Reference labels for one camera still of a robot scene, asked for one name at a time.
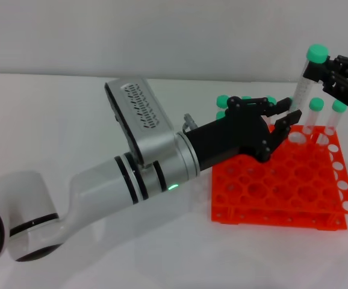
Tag graduated test tube green cap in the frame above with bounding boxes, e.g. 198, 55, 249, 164
291, 43, 329, 113

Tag orange test tube rack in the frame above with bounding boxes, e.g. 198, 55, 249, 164
210, 123, 348, 232

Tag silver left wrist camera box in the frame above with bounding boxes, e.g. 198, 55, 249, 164
104, 77, 176, 165

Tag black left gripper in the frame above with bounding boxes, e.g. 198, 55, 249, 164
187, 96, 303, 172

